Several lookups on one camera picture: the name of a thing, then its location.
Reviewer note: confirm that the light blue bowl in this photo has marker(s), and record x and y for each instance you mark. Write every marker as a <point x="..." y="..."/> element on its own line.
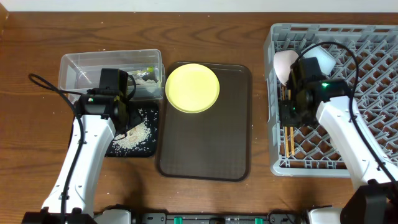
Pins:
<point x="325" y="60"/>

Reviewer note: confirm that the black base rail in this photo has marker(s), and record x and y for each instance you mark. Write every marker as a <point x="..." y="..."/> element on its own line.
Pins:
<point x="217" y="218"/>

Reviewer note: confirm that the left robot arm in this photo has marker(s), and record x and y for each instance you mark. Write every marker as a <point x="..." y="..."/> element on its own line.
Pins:
<point x="72" y="197"/>

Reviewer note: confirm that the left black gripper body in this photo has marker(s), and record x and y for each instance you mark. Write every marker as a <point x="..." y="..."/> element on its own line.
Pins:
<point x="133" y="117"/>

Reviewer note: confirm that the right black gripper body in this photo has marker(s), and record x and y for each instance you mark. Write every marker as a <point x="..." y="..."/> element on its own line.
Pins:
<point x="288" y="116"/>

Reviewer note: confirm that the dark brown serving tray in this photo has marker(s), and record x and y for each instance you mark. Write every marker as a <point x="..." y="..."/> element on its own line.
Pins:
<point x="214" y="144"/>

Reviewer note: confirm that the yellow round plate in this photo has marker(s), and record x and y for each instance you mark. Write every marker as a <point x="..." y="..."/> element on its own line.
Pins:
<point x="192" y="88"/>

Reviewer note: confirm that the clear plastic bin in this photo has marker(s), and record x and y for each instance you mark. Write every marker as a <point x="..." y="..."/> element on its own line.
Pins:
<point x="81" y="71"/>

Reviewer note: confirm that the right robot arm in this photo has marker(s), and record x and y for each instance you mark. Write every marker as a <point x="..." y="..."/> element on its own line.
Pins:
<point x="315" y="99"/>

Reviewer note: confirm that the wooden chopstick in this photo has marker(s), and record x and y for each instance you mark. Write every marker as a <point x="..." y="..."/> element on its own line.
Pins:
<point x="286" y="140"/>
<point x="291" y="131"/>

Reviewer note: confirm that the spilled rice pile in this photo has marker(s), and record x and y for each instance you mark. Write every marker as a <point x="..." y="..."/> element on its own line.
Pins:
<point x="141" y="141"/>

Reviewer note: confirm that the green snack wrapper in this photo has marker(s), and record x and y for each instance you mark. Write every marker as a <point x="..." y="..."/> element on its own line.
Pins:
<point x="145" y="76"/>

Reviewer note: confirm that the black plastic bin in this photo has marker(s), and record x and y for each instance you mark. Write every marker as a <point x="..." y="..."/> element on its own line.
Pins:
<point x="114" y="128"/>

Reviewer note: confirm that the grey plastic dishwasher rack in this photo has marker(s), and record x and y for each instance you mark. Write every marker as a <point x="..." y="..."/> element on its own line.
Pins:
<point x="375" y="47"/>

